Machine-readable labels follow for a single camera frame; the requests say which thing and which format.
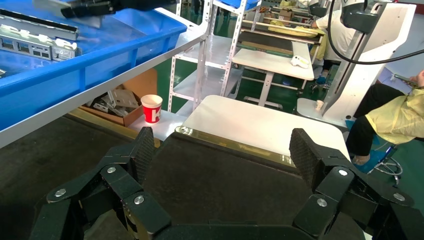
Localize person in white shirt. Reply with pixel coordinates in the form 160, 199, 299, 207
310, 9, 349, 85

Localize silver port cage part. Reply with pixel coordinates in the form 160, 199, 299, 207
0, 24, 83, 63

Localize blue plastic bin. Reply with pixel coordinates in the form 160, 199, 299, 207
0, 0, 189, 132

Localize rolling stool base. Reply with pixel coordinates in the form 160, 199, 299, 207
372, 145, 404, 188

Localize small blue bin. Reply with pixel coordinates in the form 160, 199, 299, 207
215, 0, 262, 11

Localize red paper cup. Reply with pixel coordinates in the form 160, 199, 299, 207
140, 94, 164, 125

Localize cardboard box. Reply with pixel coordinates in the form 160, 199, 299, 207
78, 67, 159, 128

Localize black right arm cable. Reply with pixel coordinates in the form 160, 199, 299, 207
327, 0, 424, 66

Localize grey assembly workbench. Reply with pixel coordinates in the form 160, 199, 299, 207
237, 18, 327, 59

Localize white metal rack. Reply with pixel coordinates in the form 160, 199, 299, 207
128, 0, 263, 142

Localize white work table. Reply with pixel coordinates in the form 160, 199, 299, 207
231, 41, 316, 111

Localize grey metal scrap pieces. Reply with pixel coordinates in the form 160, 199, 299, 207
86, 88, 140, 117

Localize person in yellow gown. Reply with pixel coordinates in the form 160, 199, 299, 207
345, 68, 424, 167

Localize blue shoe cover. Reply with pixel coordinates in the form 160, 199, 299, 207
352, 149, 388, 175

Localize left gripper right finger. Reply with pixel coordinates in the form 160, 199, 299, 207
289, 128, 415, 239

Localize mobile phone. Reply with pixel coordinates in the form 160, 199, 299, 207
393, 73, 419, 88

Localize white handheld controller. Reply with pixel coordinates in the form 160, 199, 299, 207
290, 55, 310, 70

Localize white standing robot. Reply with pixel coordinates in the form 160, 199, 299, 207
296, 0, 417, 129

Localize black mat with yellow edge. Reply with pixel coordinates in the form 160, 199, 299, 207
0, 109, 162, 240

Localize dark channel metal part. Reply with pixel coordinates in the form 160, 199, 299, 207
0, 9, 80, 42

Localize grey metal shelf rack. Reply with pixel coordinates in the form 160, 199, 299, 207
0, 0, 215, 149

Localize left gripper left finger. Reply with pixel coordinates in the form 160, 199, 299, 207
46, 126, 172, 240

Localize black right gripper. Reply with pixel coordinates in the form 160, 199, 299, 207
61, 0, 177, 19

